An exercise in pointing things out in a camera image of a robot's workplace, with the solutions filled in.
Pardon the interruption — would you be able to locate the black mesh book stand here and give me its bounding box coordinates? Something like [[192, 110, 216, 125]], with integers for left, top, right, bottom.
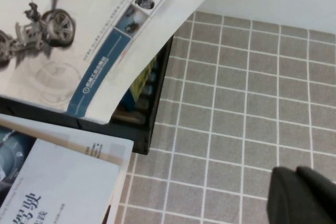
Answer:
[[0, 35, 174, 156]]

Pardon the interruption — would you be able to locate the plain white paperback book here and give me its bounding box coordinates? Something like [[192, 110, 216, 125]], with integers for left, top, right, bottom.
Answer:
[[0, 113, 135, 167]]

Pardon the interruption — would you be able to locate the white car suspension book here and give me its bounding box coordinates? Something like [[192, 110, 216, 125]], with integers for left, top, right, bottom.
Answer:
[[0, 0, 228, 125]]

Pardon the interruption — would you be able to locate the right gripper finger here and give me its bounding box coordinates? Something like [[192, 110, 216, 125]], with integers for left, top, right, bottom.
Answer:
[[266, 165, 336, 224]]

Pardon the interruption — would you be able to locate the autonomous driving book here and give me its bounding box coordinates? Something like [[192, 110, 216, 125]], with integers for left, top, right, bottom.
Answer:
[[0, 125, 123, 224]]

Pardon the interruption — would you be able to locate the grey checked tablecloth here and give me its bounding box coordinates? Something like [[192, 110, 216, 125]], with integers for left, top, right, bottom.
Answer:
[[104, 10, 336, 224]]

